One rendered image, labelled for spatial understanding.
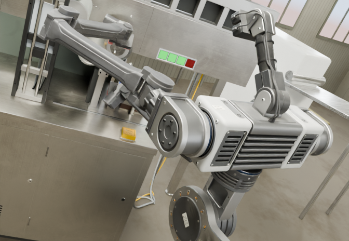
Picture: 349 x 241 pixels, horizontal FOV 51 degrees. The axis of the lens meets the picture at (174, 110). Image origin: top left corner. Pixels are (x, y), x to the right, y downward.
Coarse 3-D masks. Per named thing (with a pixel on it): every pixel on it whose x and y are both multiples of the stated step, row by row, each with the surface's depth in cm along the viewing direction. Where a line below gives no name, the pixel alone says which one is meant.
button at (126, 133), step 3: (123, 129) 183; (126, 129) 184; (129, 129) 185; (132, 129) 186; (123, 132) 180; (126, 132) 181; (129, 132) 182; (132, 132) 183; (135, 132) 184; (123, 135) 179; (126, 135) 180; (129, 135) 180; (132, 135) 181; (135, 135) 182; (126, 138) 181; (129, 138) 181; (132, 138) 181; (135, 138) 181
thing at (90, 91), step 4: (96, 68) 192; (92, 72) 208; (96, 72) 190; (92, 76) 191; (96, 76) 191; (92, 80) 192; (96, 80) 192; (92, 84) 193; (88, 88) 202; (92, 88) 194; (88, 92) 195; (92, 92) 195; (88, 96) 196; (100, 96) 197; (88, 100) 197
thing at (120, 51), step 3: (111, 45) 183; (114, 45) 183; (111, 48) 184; (114, 48) 184; (117, 48) 184; (120, 48) 184; (123, 48) 184; (111, 51) 184; (117, 51) 185; (120, 51) 185; (123, 51) 185; (117, 54) 185; (120, 54) 186
